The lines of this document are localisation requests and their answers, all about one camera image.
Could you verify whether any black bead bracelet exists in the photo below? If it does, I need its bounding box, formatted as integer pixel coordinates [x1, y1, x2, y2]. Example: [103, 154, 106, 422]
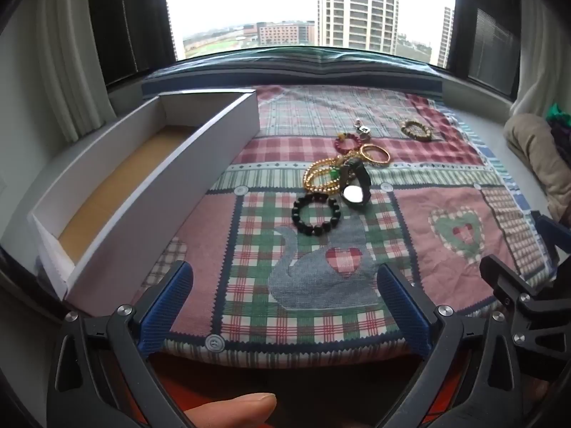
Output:
[291, 193, 342, 237]

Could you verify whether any patchwork plaid blanket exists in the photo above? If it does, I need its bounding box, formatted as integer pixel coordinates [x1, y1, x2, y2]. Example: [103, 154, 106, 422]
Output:
[134, 84, 554, 368]

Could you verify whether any white curtain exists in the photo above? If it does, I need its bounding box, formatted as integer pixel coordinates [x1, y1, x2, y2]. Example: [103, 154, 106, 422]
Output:
[511, 0, 571, 117]
[38, 0, 117, 143]

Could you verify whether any gold bead bracelet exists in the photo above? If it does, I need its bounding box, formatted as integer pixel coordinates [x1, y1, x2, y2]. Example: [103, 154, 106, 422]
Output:
[303, 156, 353, 196]

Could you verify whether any person's left hand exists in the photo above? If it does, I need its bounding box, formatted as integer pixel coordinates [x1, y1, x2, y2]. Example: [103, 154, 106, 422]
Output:
[181, 392, 277, 428]

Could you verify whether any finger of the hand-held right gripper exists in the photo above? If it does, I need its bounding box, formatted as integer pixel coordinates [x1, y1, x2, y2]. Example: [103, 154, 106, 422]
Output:
[531, 211, 571, 277]
[479, 254, 571, 379]

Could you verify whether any gold bangle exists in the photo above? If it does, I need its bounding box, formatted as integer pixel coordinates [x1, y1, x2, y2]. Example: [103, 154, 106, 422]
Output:
[359, 143, 391, 167]

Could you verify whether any tall high-rise building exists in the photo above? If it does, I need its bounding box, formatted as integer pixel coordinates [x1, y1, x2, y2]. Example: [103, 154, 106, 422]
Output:
[317, 0, 400, 54]

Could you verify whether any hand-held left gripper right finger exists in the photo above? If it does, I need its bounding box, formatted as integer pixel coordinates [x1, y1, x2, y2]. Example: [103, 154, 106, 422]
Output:
[377, 262, 522, 428]

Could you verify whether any blue striped cushion pad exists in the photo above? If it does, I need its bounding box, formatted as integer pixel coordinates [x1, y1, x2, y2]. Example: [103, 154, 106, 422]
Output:
[142, 47, 442, 99]

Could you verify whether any long white cardboard box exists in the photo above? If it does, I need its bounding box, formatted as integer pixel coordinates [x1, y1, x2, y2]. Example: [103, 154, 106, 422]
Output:
[27, 89, 260, 315]

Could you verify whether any black smartwatch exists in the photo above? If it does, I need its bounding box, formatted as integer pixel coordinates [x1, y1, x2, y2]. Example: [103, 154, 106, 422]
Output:
[337, 156, 372, 208]

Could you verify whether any dark window frame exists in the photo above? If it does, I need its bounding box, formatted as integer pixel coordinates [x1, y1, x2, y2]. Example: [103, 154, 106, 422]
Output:
[446, 0, 520, 99]
[89, 0, 179, 86]

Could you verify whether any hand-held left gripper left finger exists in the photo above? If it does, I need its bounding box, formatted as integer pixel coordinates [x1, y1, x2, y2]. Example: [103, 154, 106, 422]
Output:
[47, 259, 194, 428]

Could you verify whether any low brick building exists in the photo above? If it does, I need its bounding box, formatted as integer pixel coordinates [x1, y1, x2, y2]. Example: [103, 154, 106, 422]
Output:
[258, 22, 315, 46]

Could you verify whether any green cloth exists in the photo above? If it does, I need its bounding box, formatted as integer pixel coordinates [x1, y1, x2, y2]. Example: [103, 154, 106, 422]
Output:
[546, 102, 571, 126]

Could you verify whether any wooden bead bracelet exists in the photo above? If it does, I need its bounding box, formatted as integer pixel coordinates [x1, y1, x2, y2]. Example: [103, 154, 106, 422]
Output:
[400, 118, 434, 142]

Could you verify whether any red bead bracelet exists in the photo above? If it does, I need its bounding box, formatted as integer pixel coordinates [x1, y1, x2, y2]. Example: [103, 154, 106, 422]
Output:
[334, 131, 363, 154]

